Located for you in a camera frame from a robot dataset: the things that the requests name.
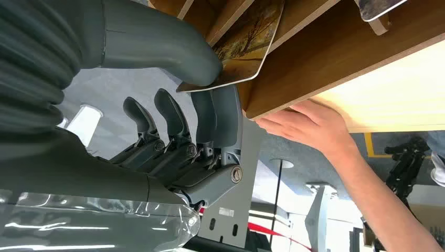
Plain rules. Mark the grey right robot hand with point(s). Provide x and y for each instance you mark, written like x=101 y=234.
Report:
x=69 y=174

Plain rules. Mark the brown wooden card holder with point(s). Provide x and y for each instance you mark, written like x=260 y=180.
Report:
x=323 y=55

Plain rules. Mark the card with dark picture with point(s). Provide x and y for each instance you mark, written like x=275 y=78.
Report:
x=377 y=7

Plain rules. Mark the clear plastic film wrap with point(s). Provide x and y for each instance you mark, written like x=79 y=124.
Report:
x=104 y=226

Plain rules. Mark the thin black pole with round base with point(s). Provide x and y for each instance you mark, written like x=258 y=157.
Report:
x=277 y=194

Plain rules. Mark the white stand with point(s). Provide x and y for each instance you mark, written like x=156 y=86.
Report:
x=318 y=219

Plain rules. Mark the black tripod stand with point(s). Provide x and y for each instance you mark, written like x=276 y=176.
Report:
x=406 y=167

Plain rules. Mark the grey metal panel with slots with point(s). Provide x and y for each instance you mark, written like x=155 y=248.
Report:
x=240 y=205

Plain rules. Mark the ribbed grey right arm sleeve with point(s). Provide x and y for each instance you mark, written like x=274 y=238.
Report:
x=31 y=62

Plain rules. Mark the white post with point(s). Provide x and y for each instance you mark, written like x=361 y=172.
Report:
x=85 y=123

